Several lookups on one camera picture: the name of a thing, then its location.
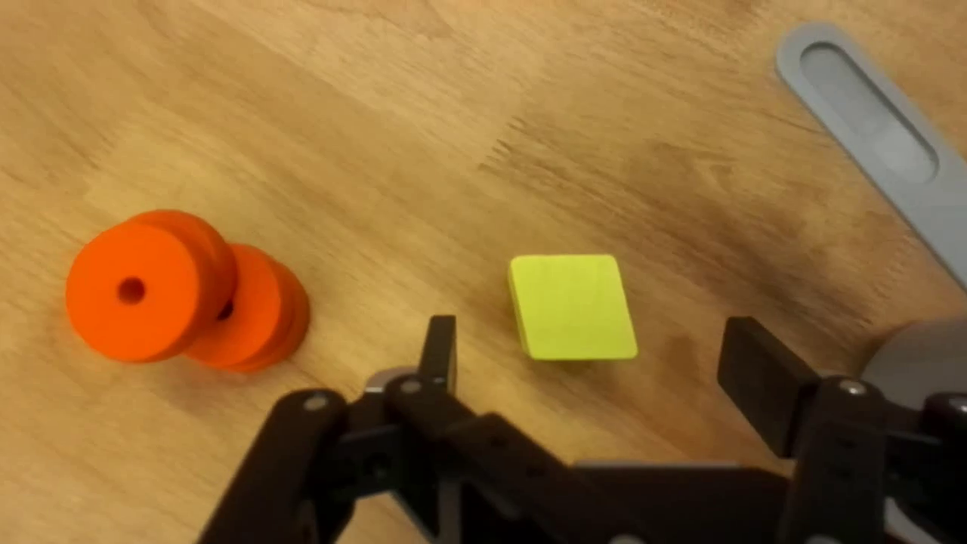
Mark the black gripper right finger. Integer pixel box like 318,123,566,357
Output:
716,310,967,544

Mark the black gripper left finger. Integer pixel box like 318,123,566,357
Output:
196,310,628,544

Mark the orange disc building block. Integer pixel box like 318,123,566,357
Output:
183,242,315,375
62,207,241,366

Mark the yellow cube building block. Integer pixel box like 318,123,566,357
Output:
504,251,640,362

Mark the grey pot with handle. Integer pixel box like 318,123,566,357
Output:
774,22,967,544

